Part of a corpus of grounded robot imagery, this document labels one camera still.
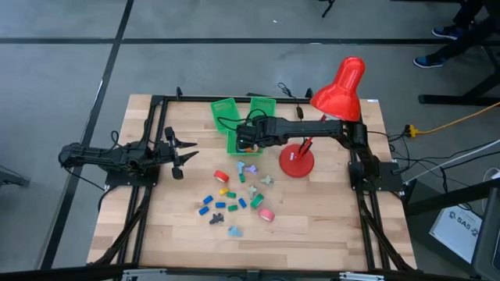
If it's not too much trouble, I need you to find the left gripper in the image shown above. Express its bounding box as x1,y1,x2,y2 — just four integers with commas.
155,126,200,181

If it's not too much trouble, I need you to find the green plastic basket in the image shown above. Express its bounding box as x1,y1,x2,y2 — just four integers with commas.
209,97,242,134
246,96,277,120
226,130,265,157

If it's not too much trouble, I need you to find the red desk lamp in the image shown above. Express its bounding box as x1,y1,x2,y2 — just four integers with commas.
278,55,366,179

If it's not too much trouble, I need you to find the black stand leg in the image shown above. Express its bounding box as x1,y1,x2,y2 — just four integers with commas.
320,0,337,19

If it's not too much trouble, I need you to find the grey metal foot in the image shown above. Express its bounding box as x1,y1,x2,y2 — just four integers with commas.
0,165,30,187

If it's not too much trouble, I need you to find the blue shoe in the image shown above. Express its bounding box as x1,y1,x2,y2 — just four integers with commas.
412,54,446,69
431,26,464,41

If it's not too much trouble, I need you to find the black table leg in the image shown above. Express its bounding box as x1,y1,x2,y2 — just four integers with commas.
404,177,500,219

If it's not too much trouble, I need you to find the white metal bar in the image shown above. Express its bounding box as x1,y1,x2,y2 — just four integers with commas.
405,138,500,184

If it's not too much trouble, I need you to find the black desk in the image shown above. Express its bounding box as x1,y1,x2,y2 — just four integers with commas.
418,23,500,107

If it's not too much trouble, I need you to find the white cardboard box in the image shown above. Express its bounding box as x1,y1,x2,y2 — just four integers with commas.
428,205,484,265

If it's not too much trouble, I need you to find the person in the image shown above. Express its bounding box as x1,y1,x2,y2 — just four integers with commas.
412,0,500,69

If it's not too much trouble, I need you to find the black screen panel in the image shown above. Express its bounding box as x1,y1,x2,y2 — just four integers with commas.
470,187,500,280

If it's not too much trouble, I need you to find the black lamp cable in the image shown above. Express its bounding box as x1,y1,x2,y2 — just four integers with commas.
277,81,306,122

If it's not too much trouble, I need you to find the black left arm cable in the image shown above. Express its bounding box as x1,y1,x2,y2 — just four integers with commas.
62,130,123,196

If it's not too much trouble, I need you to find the silver bracket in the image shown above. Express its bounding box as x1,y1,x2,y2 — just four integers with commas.
339,272,386,281
120,268,165,281

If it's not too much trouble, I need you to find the black cable bundle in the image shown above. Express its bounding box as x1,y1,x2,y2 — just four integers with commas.
366,130,500,212

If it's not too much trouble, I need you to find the yellow extension cord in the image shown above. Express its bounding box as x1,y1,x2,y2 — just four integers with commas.
413,100,500,137

